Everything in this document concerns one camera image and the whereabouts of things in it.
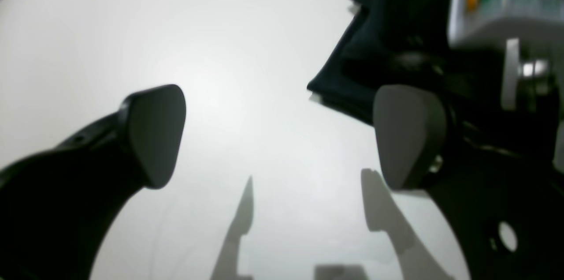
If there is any black T-shirt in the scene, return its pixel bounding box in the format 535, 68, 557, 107
307, 0, 450, 124

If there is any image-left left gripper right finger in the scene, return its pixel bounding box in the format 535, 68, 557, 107
373, 85, 563, 280

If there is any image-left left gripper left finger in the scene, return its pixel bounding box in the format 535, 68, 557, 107
0, 84, 186, 280

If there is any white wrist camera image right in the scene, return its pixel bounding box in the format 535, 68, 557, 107
447, 0, 564, 112

